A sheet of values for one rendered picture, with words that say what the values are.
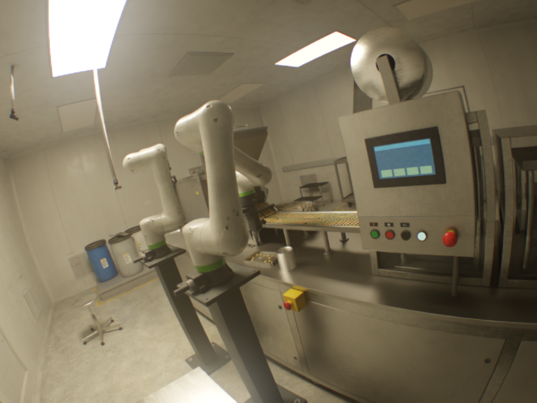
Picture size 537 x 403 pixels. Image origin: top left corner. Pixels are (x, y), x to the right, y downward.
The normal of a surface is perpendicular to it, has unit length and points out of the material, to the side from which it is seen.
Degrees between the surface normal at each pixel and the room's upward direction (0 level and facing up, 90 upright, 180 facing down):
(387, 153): 90
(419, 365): 90
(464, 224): 90
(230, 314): 90
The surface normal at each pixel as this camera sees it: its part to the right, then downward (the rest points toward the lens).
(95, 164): 0.65, -0.03
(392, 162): -0.72, 0.30
